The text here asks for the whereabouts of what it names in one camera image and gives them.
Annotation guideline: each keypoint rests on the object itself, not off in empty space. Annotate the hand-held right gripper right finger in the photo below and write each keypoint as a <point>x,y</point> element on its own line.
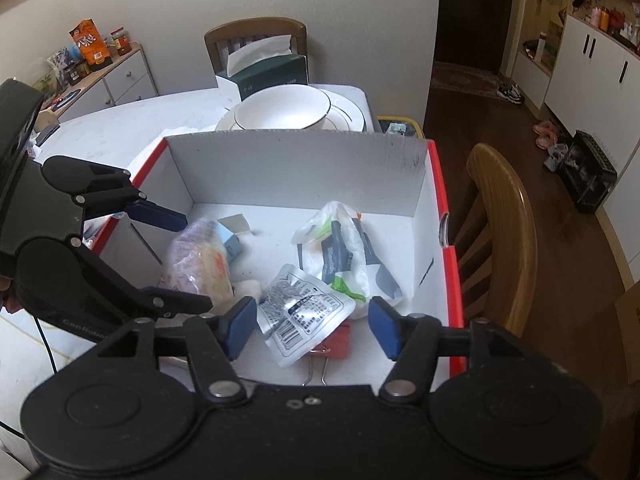
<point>384,327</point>

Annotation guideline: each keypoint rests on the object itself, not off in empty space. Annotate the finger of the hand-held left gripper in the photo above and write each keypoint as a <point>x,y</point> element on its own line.
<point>182,303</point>
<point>157,216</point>

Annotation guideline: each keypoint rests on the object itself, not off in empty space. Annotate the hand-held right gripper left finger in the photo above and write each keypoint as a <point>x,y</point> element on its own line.
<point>241,327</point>

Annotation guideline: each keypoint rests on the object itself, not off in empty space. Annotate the pink printed plastic packet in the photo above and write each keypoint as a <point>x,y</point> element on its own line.
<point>200,260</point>

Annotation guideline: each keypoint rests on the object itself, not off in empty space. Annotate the red binder clip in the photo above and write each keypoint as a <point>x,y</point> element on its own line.
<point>339,340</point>

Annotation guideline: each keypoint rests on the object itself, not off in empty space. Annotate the silver printed snack packet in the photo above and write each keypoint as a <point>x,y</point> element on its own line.
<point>300,310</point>

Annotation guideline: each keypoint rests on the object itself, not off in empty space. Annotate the light blue carton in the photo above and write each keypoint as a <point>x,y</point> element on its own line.
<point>232,242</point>

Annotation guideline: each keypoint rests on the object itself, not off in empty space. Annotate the white and green plastic bag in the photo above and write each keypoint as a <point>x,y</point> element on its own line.
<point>345,255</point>

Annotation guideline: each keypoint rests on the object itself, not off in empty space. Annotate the red cardboard box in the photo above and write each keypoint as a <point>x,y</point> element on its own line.
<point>300,180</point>

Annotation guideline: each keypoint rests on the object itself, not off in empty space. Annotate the white rimmed plate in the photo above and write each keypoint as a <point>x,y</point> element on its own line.
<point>345,107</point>
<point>225,122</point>

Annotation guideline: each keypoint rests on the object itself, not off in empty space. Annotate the white side cabinet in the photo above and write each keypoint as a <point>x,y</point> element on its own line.
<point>125,80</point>

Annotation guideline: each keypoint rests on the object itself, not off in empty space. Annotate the wooden slat-back chair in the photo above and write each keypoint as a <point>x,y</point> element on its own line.
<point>500,220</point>
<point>255,27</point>

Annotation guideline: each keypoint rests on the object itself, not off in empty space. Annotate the white rimmed bowl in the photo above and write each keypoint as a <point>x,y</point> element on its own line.
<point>280,105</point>

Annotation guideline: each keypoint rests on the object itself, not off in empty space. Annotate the red sauce jar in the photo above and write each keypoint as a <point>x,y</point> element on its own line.
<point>120,42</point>

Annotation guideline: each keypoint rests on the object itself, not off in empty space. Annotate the orange snack bag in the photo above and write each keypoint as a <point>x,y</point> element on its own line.
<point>90,42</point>

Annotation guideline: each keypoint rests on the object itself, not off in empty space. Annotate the green and white tissue box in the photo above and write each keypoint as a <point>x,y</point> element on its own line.
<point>270,72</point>

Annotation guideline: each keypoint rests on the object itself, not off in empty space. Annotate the bin with yellow liner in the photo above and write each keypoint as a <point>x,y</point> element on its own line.
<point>400,127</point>

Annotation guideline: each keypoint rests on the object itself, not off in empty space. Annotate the pair of pink slippers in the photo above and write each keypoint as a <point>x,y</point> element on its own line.
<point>545,132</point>

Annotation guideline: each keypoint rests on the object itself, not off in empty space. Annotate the black floor rack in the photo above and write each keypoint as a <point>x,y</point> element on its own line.
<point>587,170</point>

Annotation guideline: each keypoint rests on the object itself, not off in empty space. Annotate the patterned doormat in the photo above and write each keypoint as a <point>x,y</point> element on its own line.
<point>465,80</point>

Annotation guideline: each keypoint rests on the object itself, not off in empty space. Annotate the pair of dark sneakers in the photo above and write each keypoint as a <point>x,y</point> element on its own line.
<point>510,92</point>

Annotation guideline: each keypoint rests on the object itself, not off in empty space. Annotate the dark door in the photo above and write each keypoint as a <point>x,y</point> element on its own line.
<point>480,10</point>

